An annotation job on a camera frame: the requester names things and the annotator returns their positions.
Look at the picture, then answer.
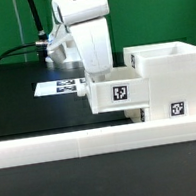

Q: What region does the white border frame rail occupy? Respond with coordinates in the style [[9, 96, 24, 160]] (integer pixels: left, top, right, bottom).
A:
[[0, 115, 196, 169]]

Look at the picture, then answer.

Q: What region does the grey thin cable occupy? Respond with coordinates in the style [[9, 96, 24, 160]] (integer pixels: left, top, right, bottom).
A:
[[13, 0, 28, 64]]

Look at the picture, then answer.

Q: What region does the white drawer cabinet box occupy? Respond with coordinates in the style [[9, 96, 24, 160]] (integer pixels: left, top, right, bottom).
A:
[[123, 41, 196, 121]]

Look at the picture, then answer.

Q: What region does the black cable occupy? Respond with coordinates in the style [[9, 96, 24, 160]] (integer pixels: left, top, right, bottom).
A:
[[0, 0, 52, 65]]

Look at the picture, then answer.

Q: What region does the marker tag sheet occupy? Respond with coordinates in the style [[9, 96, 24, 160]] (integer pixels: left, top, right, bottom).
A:
[[34, 78, 86, 97]]

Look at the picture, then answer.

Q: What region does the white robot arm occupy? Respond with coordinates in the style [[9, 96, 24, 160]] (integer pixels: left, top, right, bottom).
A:
[[46, 0, 113, 76]]

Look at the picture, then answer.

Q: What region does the white drawer with knob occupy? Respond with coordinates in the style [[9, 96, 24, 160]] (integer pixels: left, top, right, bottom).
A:
[[124, 107, 150, 123]]

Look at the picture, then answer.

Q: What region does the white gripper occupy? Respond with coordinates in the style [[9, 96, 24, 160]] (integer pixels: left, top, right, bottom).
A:
[[69, 17, 113, 76]]

